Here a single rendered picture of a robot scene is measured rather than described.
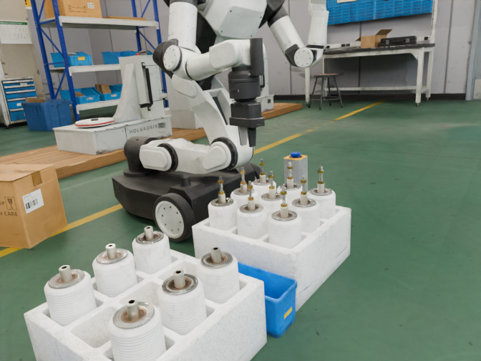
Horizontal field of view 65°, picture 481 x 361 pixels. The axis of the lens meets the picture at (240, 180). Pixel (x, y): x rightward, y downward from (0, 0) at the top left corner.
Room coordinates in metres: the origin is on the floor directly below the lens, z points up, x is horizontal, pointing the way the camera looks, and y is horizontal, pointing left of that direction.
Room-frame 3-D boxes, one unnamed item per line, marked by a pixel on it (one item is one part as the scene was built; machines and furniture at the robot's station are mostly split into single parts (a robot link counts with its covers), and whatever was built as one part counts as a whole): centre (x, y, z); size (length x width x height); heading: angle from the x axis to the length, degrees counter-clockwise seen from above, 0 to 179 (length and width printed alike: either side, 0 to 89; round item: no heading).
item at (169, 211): (1.43, 0.28, 0.10); 0.20 x 0.05 x 0.20; 53
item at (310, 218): (1.11, -0.19, 0.16); 0.10 x 0.10 x 0.18
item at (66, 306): (0.74, 0.40, 0.16); 0.10 x 0.10 x 0.18
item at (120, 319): (0.60, 0.21, 0.25); 0.08 x 0.08 x 0.01
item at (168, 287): (0.69, 0.14, 0.25); 0.08 x 0.08 x 0.01
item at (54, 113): (5.18, 2.52, 0.19); 0.50 x 0.41 x 0.37; 58
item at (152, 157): (1.81, 0.34, 0.28); 0.21 x 0.20 x 0.13; 53
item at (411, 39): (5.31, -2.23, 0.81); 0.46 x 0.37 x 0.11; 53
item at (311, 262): (1.18, -0.10, 0.09); 0.39 x 0.39 x 0.18; 51
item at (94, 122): (3.15, 1.17, 0.29); 0.30 x 0.30 x 0.06
